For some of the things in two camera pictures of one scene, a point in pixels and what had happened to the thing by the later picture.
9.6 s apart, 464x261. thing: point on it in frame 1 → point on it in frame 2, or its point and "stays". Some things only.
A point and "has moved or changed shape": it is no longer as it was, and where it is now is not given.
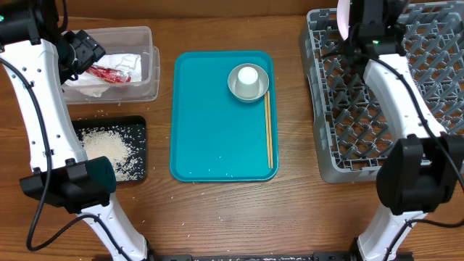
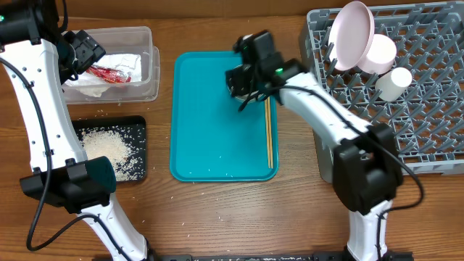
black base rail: (315, 257) stays
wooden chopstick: (267, 129) stays
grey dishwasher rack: (351, 121) stays
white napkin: (131, 63) stays
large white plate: (343, 17) has moved or changed shape
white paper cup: (247, 83) has moved or changed shape
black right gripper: (396, 22) → (233, 79)
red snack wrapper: (109, 75) stays
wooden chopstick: (270, 127) stays
